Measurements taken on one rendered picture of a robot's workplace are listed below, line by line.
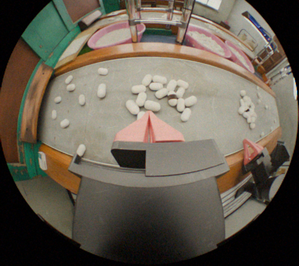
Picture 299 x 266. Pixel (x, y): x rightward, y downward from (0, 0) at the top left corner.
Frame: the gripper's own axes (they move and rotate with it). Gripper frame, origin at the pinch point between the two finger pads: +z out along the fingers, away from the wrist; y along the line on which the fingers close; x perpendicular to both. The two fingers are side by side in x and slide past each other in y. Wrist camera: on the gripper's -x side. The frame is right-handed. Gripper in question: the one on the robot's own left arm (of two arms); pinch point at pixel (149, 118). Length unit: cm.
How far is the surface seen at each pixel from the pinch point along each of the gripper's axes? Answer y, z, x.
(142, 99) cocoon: 1.4, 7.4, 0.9
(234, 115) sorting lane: -27.0, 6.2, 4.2
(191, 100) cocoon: -9.6, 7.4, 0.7
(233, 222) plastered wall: -154, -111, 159
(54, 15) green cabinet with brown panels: 46, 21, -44
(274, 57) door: -459, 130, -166
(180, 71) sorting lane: -9.0, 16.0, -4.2
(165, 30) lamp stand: -9, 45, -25
